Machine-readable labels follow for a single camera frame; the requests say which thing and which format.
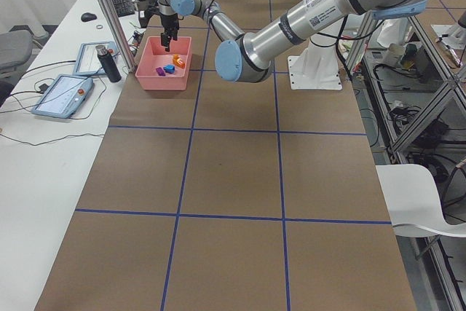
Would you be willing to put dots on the teach pendant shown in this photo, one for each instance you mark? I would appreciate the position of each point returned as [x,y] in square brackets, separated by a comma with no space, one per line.
[64,96]
[87,62]

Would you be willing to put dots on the small blue toy block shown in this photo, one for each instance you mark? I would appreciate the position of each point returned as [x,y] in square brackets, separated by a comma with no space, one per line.
[170,68]

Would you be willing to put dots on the black keyboard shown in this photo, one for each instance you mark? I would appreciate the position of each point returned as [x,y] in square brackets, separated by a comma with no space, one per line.
[123,7]

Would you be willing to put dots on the aluminium frame rack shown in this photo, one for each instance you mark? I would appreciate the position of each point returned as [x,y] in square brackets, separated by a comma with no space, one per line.
[415,112]

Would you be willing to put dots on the purple toy block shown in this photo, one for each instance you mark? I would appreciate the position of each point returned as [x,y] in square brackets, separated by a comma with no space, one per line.
[160,71]

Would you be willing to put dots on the aluminium frame post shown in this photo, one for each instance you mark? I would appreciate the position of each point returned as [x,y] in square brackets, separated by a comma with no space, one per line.
[116,29]

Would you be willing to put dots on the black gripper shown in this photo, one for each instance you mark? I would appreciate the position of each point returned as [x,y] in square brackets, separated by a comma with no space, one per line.
[168,22]

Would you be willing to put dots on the upper teach pendant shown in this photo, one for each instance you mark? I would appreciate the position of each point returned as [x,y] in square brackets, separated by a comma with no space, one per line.
[87,62]

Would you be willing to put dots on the pink plastic box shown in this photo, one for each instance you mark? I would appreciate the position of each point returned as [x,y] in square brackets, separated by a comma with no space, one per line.
[154,55]

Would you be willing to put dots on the orange toy block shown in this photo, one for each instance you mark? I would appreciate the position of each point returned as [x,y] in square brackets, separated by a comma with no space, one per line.
[178,61]

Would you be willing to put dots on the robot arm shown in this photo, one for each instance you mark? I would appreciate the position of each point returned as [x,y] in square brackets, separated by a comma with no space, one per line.
[247,57]

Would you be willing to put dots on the black water bottle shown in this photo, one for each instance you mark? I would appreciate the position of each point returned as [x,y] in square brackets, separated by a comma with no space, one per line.
[108,63]

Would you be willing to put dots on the black computer mouse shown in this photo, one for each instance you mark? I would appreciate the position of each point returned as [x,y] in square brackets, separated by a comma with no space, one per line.
[87,17]

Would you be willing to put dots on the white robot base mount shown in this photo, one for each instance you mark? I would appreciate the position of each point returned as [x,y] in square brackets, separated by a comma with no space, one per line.
[316,68]

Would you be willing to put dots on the white plastic chair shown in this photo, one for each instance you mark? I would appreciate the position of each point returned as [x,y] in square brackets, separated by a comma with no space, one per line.
[413,202]

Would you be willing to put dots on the lower teach pendant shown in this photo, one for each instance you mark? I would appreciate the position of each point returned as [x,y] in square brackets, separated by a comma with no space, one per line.
[64,96]

